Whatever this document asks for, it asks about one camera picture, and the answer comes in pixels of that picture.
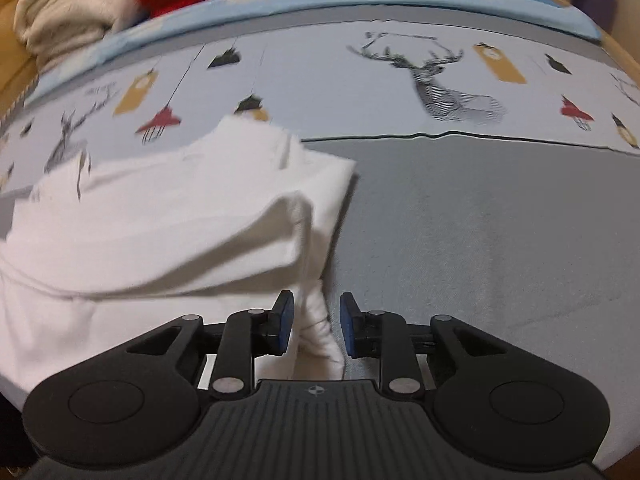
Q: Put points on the beige fleece cloth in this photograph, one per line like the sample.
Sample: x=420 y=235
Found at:
x=70 y=7

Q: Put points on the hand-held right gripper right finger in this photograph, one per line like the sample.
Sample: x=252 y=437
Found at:
x=347 y=331

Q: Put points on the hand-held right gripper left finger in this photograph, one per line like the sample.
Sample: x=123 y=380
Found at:
x=284 y=325

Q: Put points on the white shirt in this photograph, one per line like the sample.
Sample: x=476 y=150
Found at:
x=165 y=230

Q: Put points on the deer printed bed sheet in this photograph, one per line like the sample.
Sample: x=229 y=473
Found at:
x=450 y=220

